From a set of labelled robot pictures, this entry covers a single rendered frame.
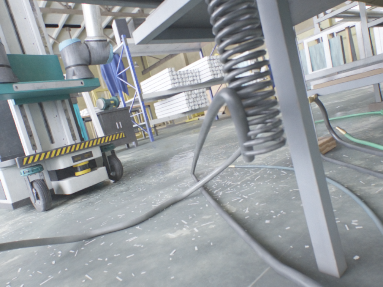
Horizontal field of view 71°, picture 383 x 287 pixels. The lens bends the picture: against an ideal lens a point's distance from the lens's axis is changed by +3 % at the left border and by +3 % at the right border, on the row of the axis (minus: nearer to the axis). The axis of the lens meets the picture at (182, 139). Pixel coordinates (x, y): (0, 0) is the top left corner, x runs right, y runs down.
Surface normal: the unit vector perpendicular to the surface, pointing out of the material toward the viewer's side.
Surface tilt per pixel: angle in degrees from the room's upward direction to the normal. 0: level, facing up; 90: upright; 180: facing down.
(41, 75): 90
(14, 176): 90
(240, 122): 123
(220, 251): 0
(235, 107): 110
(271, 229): 0
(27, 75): 90
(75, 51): 90
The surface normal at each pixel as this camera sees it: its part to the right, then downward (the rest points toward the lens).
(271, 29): -0.76, 0.26
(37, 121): 0.73, -0.13
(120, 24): 0.40, -0.03
